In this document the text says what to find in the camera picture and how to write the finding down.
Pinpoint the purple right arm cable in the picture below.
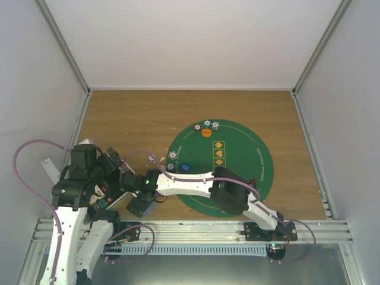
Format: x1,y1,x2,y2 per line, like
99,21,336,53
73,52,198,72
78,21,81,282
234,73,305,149
121,150,316,264

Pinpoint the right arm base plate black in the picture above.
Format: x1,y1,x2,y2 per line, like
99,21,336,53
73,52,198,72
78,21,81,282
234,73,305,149
240,222,298,242

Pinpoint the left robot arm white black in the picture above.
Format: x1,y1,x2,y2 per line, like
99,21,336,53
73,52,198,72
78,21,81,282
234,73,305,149
40,144,123,284

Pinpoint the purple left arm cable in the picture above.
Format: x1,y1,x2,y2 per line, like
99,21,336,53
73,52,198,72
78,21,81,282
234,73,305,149
12,139,68,285

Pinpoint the grey ribbed card tray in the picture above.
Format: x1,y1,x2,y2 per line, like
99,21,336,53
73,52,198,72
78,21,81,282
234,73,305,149
142,201,157,218

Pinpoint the blue small blind button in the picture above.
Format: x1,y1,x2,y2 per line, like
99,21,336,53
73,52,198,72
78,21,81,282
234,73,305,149
180,162,192,173

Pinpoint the red black triangle all-in marker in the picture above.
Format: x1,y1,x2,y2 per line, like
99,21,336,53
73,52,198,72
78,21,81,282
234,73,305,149
246,178,257,189

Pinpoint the orange big blind button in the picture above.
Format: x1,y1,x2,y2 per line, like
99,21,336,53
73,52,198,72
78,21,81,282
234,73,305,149
201,128,212,138

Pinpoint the grey slotted cable duct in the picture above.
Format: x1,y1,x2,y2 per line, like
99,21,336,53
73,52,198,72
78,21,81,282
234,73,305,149
106,244,267,257

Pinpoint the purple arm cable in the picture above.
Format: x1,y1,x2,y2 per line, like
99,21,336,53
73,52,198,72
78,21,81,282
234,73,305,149
12,139,68,285
121,150,316,264

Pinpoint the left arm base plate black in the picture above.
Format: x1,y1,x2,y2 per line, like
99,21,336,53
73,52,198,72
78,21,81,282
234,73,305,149
111,221,141,243

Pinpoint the black aluminium poker case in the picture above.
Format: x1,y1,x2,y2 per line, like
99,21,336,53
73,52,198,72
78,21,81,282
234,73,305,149
88,169,135,213

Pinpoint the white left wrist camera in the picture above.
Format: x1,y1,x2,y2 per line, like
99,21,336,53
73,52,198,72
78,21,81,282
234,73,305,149
79,138,94,145

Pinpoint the green round poker mat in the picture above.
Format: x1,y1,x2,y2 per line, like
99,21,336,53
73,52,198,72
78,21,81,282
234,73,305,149
166,119,274,201

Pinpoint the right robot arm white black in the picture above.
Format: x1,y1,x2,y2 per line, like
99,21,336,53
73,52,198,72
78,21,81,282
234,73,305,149
119,167,286,241

